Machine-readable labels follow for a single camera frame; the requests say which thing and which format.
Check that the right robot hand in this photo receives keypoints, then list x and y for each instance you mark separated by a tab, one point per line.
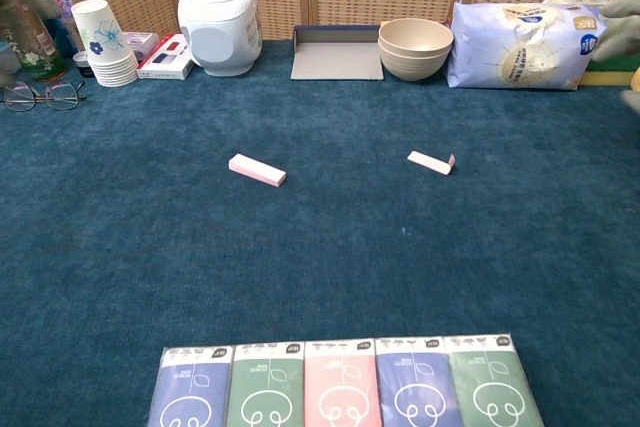
625	27

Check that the pink paper stack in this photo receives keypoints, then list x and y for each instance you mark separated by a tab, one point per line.
257	170

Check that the dark blue bottle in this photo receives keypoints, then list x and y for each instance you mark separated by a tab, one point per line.
50	22

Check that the green tea bottle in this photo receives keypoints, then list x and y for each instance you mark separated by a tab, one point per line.
27	42

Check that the yellow plush toy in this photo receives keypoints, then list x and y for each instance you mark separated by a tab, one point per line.
637	79

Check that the green and yellow scouring pad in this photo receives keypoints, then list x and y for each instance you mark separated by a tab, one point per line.
605	78

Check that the floral paper cup stack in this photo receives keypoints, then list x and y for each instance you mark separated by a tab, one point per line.
102	42

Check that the small black jar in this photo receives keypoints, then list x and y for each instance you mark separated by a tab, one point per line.
82	65

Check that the lilac tissue bag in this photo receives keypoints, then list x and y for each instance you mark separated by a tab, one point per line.
520	47

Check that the thin-framed eyeglasses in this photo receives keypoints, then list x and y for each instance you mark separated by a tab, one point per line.
64	97

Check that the small lilac box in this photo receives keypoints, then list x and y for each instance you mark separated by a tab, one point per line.
142	42

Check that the red and white box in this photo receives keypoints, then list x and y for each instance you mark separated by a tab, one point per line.
165	68

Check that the white rice cooker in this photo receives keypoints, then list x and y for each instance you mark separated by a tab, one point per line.
220	22

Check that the beige bowl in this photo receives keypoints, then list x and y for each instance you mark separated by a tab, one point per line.
414	69
415	37

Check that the grey tray with blue rim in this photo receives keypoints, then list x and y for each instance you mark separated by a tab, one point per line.
335	62

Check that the dark blue table cloth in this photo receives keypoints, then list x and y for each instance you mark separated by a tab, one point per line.
320	247

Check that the green pocket tissue pack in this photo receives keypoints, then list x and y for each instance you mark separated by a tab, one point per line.
492	387
265	392

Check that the blue pocket tissue pack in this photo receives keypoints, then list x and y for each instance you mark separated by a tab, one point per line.
192	392
417	387

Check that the pink pocket tissue pack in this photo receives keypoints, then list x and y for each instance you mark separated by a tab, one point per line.
342	392

